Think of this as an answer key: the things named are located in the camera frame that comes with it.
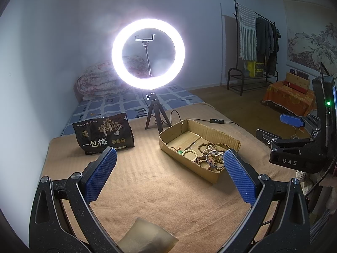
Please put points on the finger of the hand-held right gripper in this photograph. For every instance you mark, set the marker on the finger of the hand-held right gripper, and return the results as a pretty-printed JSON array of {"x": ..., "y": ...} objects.
[
  {"x": 291, "y": 120},
  {"x": 268, "y": 134}
]

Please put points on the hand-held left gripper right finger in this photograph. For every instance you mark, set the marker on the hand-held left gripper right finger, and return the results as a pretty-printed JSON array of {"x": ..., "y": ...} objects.
[{"x": 241, "y": 176}]

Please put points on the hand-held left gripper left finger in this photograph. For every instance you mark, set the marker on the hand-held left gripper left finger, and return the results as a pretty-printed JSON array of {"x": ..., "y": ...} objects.
[{"x": 101, "y": 174}]

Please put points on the cardboard box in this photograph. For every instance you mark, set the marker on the cardboard box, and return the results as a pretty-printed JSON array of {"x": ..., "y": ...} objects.
[{"x": 184, "y": 137}]

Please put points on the person's right hand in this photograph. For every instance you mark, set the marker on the person's right hand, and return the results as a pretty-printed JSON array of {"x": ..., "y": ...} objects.
[{"x": 301, "y": 176}]

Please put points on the orange cloth covered table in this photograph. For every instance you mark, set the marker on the orange cloth covered table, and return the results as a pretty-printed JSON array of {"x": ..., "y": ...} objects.
[{"x": 287, "y": 97}]

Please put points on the dark red long box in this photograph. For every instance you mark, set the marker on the dark red long box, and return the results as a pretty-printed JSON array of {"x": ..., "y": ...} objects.
[{"x": 293, "y": 85}]

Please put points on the black snack bag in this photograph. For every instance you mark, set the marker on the black snack bag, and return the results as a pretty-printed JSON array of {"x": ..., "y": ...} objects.
[{"x": 105, "y": 134}]

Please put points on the black low shoe rack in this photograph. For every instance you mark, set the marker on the black low shoe rack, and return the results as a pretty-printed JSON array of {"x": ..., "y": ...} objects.
[{"x": 240, "y": 87}]

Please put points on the yellow crate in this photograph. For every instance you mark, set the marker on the yellow crate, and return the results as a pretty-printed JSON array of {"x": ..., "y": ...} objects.
[{"x": 255, "y": 69}]

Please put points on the person's striped clothing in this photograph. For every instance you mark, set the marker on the person's striped clothing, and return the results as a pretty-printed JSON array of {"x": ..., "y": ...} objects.
[{"x": 323, "y": 224}]

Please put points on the blue checked bed sheet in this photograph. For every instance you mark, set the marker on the blue checked bed sheet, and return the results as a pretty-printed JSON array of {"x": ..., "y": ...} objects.
[{"x": 118, "y": 102}]

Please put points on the beige soft pad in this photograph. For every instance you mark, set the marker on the beige soft pad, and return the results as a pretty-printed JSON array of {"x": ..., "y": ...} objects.
[{"x": 147, "y": 238}]

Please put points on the black tripod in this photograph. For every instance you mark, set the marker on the black tripod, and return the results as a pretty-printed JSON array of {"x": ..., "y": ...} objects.
[{"x": 155, "y": 110}]

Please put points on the dark hanging clothes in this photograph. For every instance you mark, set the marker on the dark hanging clothes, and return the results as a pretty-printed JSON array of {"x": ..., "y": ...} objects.
[{"x": 264, "y": 39}]

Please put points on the floral folded quilt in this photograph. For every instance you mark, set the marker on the floral folded quilt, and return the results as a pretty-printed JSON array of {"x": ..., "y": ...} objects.
[{"x": 94, "y": 81}]

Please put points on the striped hanging towel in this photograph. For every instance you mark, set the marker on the striped hanging towel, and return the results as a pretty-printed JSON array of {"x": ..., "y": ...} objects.
[{"x": 247, "y": 31}]

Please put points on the black phone holder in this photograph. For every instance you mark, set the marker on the black phone holder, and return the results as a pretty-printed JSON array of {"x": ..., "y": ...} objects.
[{"x": 144, "y": 37}]

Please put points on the landscape wall painting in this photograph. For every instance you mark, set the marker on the landscape wall painting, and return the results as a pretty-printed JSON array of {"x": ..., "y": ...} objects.
[{"x": 310, "y": 39}]

